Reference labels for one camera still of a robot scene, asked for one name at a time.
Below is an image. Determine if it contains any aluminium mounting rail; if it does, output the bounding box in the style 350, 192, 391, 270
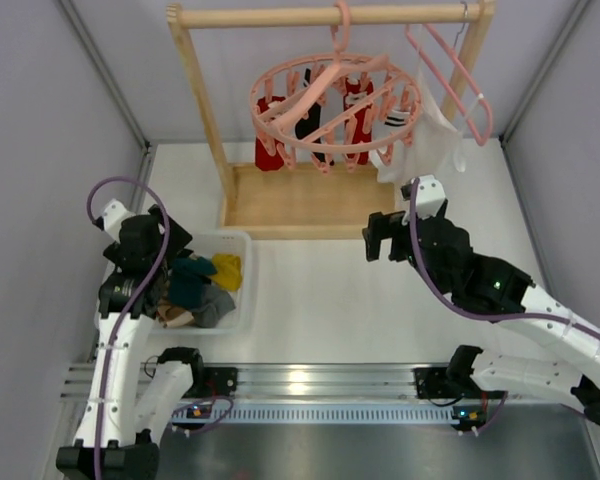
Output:
59, 362, 600, 401

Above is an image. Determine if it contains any red sock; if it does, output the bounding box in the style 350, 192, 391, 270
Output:
343, 76, 374, 165
254, 95, 286, 172

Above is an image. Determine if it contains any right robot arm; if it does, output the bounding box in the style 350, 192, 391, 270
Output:
362, 211, 600, 426

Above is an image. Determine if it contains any white plastic basket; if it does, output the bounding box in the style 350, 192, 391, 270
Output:
104, 229, 254, 335

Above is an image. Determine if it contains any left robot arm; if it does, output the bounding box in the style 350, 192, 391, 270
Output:
56, 200, 204, 479

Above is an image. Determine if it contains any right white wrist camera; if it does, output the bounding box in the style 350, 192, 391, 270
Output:
400, 174, 448, 225

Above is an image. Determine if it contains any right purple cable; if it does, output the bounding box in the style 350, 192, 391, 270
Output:
408, 177, 600, 436

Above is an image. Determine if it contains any dark teal sock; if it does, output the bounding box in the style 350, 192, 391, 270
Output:
167, 256, 217, 310

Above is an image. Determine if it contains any black striped sock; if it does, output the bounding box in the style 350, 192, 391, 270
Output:
294, 67, 336, 166

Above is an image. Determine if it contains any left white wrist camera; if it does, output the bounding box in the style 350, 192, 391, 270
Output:
92, 199, 135, 242

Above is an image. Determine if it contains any white cloth garment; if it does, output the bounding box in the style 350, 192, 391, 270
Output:
404, 70, 466, 181

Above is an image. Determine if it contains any brown striped sock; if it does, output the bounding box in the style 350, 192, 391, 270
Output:
157, 301, 194, 329

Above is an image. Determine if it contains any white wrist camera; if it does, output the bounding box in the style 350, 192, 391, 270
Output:
92, 199, 135, 242
400, 174, 448, 225

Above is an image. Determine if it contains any white slotted cable duct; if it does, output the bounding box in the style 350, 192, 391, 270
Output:
170, 402, 482, 425

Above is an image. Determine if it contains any yellow sock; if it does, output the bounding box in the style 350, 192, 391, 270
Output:
210, 253, 243, 292

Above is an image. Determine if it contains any wooden clothes rack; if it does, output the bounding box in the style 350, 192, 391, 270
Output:
166, 1, 495, 240

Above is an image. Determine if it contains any white sock with stripes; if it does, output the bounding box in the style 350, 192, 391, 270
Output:
368, 109, 410, 185

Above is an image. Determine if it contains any grey sock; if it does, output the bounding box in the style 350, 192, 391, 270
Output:
192, 285, 236, 329

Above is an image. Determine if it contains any pink wire clothes hanger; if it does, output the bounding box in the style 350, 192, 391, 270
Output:
404, 4, 495, 147

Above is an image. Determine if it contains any pink round clip hanger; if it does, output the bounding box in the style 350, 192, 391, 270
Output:
249, 1, 422, 173

